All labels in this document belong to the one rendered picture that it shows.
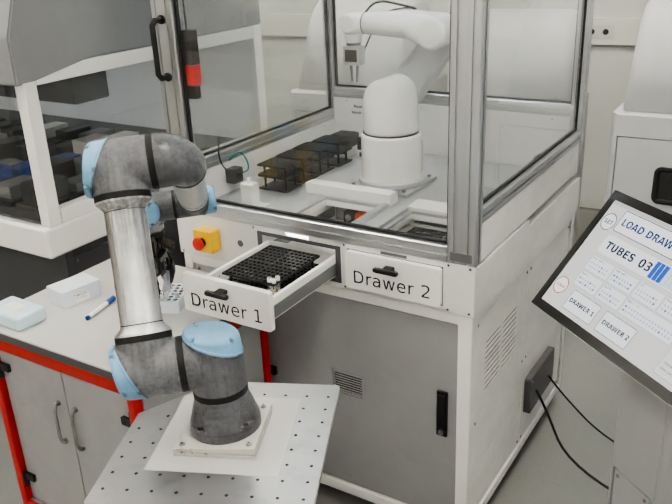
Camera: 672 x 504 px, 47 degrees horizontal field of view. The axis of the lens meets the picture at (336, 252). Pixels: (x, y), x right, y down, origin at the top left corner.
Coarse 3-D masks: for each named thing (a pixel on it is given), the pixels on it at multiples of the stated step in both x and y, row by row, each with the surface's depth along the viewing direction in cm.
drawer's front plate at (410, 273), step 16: (352, 256) 216; (368, 256) 213; (384, 256) 212; (352, 272) 218; (368, 272) 215; (400, 272) 209; (416, 272) 206; (432, 272) 204; (368, 288) 217; (384, 288) 214; (400, 288) 211; (416, 288) 208; (432, 288) 206; (432, 304) 207
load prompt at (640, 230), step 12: (624, 216) 167; (636, 216) 164; (624, 228) 165; (636, 228) 163; (648, 228) 160; (660, 228) 158; (636, 240) 161; (648, 240) 159; (660, 240) 156; (660, 252) 155
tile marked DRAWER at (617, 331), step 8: (608, 312) 158; (600, 320) 158; (608, 320) 157; (616, 320) 155; (600, 328) 157; (608, 328) 156; (616, 328) 154; (624, 328) 153; (632, 328) 151; (608, 336) 155; (616, 336) 153; (624, 336) 152; (632, 336) 150; (616, 344) 152; (624, 344) 151
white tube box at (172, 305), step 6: (174, 288) 229; (180, 288) 229; (174, 294) 226; (180, 294) 227; (162, 300) 222; (168, 300) 223; (174, 300) 223; (180, 300) 223; (162, 306) 222; (168, 306) 222; (174, 306) 222; (180, 306) 223; (162, 312) 223; (168, 312) 223; (174, 312) 222; (180, 312) 223
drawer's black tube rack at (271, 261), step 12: (264, 252) 225; (276, 252) 225; (288, 252) 225; (300, 252) 225; (240, 264) 218; (252, 264) 218; (264, 264) 217; (276, 264) 217; (288, 264) 217; (300, 264) 216; (312, 264) 222; (264, 276) 210; (288, 276) 210; (300, 276) 216; (264, 288) 210
